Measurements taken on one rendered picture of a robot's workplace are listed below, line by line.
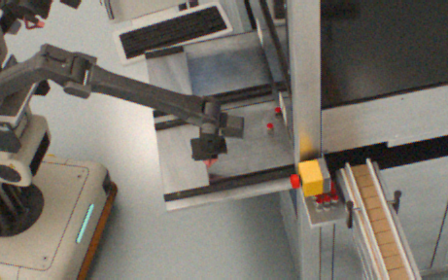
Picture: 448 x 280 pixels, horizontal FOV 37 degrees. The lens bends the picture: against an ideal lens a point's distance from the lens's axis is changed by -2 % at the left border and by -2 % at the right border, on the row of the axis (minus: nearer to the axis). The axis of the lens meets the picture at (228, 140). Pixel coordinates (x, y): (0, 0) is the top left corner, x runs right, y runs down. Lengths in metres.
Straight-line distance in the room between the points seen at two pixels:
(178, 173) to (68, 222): 0.86
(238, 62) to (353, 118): 0.66
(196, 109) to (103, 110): 1.77
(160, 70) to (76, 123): 1.22
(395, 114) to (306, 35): 0.42
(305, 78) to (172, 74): 0.81
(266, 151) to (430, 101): 0.54
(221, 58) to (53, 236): 1.01
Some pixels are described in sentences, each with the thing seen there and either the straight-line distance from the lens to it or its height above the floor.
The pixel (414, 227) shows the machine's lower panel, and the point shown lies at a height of 0.48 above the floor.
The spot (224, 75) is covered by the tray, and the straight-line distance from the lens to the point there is 2.34.
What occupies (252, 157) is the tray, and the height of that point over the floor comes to 0.88.
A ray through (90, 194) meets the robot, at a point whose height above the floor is 0.27.
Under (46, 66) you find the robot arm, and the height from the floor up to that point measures 1.43.
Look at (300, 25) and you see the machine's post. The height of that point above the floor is 1.51.
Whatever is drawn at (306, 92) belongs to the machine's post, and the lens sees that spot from 1.71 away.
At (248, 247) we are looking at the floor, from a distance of 2.94.
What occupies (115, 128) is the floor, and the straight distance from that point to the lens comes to 3.45.
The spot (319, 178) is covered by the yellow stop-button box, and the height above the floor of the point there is 1.03.
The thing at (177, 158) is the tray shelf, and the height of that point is 0.88.
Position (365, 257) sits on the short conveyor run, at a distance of 1.85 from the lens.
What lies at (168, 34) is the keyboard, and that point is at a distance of 2.61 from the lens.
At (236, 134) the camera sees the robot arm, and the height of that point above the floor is 1.08.
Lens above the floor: 2.55
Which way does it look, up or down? 51 degrees down
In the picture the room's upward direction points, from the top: 10 degrees counter-clockwise
